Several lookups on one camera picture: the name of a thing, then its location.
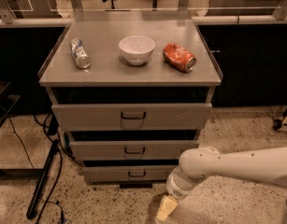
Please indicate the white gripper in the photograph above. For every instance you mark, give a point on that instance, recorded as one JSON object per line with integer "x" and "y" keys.
{"x": 175, "y": 190}

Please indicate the grey bottom drawer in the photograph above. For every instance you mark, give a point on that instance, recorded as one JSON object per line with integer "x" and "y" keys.
{"x": 127, "y": 173}

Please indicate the grey drawer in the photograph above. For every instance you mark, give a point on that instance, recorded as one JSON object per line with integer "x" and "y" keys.
{"x": 115, "y": 117}
{"x": 130, "y": 150}
{"x": 127, "y": 173}

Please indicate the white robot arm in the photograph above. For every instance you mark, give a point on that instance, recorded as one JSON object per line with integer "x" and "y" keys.
{"x": 266, "y": 166}

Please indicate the grey top drawer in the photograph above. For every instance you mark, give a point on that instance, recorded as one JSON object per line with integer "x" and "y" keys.
{"x": 115, "y": 117}

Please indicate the grey middle drawer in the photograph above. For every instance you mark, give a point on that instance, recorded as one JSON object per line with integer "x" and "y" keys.
{"x": 130, "y": 150}

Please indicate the grey drawer cabinet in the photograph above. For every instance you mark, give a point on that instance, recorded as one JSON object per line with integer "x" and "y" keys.
{"x": 112, "y": 80}

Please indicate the black power strip bar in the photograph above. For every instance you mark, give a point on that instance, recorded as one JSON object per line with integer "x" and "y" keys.
{"x": 41, "y": 182}

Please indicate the wheeled cart base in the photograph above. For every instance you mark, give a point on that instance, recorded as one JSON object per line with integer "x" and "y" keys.
{"x": 282, "y": 121}

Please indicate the crushed orange soda can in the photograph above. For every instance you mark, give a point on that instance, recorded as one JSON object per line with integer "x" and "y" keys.
{"x": 179, "y": 57}

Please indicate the white ceramic bowl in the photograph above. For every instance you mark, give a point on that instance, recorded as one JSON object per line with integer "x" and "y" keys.
{"x": 136, "y": 49}

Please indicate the dark side table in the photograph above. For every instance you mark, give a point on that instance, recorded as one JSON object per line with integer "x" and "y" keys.
{"x": 7, "y": 101}

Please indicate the white window ledge rail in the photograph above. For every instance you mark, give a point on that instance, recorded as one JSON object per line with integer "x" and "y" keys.
{"x": 208, "y": 20}

